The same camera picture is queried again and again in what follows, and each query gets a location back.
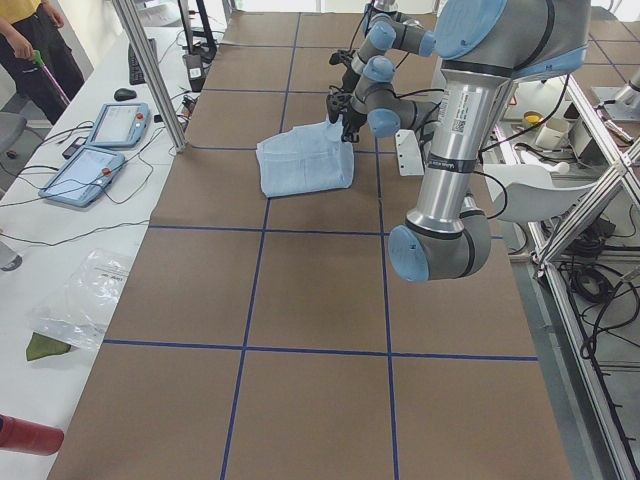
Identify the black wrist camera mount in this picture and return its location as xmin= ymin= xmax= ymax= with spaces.
xmin=329 ymin=49 xmax=355 ymax=68
xmin=326 ymin=91 xmax=352 ymax=124

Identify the red bottle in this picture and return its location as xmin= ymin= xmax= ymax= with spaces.
xmin=1 ymin=415 xmax=64 ymax=456

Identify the light blue button-up shirt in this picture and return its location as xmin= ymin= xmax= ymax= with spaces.
xmin=256 ymin=120 xmax=354 ymax=198

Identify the black keyboard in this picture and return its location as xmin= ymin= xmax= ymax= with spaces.
xmin=128 ymin=38 xmax=157 ymax=86

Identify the aluminium frame post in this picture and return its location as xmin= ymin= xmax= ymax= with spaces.
xmin=113 ymin=0 xmax=187 ymax=153

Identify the person in yellow shirt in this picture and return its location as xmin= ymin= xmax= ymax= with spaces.
xmin=1 ymin=0 xmax=84 ymax=124

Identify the green cloth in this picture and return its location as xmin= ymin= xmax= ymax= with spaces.
xmin=25 ymin=332 xmax=71 ymax=362

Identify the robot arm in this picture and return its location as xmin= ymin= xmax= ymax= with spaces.
xmin=348 ymin=1 xmax=436 ymax=75
xmin=326 ymin=1 xmax=591 ymax=282

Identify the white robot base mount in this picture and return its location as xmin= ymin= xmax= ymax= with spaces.
xmin=395 ymin=129 xmax=424 ymax=177

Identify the white plastic chair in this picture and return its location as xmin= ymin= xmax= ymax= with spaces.
xmin=484 ymin=164 xmax=596 ymax=223

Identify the clear plastic bag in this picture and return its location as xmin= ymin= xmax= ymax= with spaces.
xmin=29 ymin=249 xmax=134 ymax=351

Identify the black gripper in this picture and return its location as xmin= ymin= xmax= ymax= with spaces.
xmin=341 ymin=110 xmax=367 ymax=143

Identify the spare robot arm behind frame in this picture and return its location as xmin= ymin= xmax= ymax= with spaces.
xmin=591 ymin=71 xmax=639 ymax=122

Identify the blue teach pendant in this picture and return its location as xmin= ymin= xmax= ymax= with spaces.
xmin=86 ymin=102 xmax=150 ymax=149
xmin=38 ymin=146 xmax=125 ymax=208

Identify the upper blue teach pendant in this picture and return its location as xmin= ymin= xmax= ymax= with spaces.
xmin=86 ymin=102 xmax=150 ymax=149

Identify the lower blue teach pendant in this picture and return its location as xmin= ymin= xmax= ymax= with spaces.
xmin=38 ymin=146 xmax=125 ymax=208

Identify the black computer mouse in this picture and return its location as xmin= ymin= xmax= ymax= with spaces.
xmin=113 ymin=88 xmax=137 ymax=102

